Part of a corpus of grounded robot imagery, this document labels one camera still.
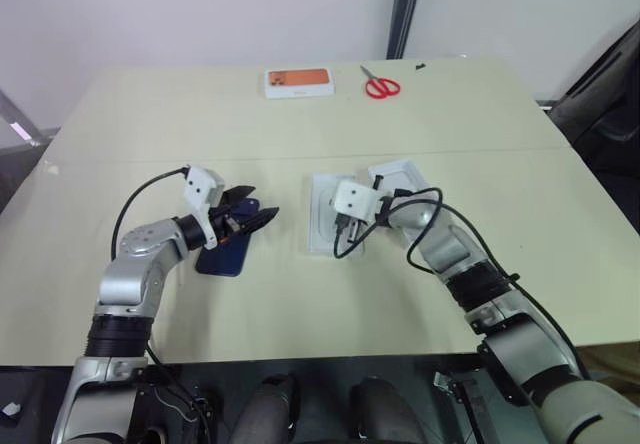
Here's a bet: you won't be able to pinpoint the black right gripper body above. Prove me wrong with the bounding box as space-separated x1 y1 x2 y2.
335 212 370 233

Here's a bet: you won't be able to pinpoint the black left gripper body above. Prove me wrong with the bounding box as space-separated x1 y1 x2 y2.
207 191 254 244

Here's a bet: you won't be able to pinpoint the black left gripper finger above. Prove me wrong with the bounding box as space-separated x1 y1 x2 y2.
240 206 281 234
222 184 259 210

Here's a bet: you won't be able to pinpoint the dark blue phone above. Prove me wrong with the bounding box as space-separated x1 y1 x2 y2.
194 197 262 279

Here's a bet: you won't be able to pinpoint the white phone box base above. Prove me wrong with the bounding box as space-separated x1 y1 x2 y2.
305 170 370 258

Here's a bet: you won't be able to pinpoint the white phone box lid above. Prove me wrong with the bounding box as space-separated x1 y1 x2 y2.
367 158 432 206

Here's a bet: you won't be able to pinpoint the white box with orange print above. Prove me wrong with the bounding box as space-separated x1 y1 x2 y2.
262 66 336 100

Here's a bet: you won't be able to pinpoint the dark rounded shape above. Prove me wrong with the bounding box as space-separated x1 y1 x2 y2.
347 374 424 444
230 372 301 444

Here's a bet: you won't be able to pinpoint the black office chair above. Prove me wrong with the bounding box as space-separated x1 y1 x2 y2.
537 13 640 175

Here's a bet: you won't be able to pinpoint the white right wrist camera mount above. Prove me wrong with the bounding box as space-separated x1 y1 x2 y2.
332 179 381 224

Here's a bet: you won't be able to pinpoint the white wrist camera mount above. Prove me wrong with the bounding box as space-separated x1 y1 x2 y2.
332 179 381 224
180 164 226 250

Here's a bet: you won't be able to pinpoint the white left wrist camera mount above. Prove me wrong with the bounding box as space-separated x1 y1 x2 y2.
180 164 226 250

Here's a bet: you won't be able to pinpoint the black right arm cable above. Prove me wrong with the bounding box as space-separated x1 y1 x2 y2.
331 186 592 381

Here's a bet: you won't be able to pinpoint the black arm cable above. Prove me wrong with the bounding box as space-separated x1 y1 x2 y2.
110 165 192 261
331 186 592 381

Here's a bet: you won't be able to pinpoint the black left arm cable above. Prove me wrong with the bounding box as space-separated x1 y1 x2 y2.
110 165 192 261

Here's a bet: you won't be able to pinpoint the red handled scissors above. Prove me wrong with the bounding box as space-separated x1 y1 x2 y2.
359 64 403 100

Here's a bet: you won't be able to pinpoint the small metal bracket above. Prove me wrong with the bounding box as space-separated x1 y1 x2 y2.
432 370 474 400

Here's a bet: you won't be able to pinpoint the dark metal post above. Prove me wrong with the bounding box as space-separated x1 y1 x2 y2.
385 0 426 60

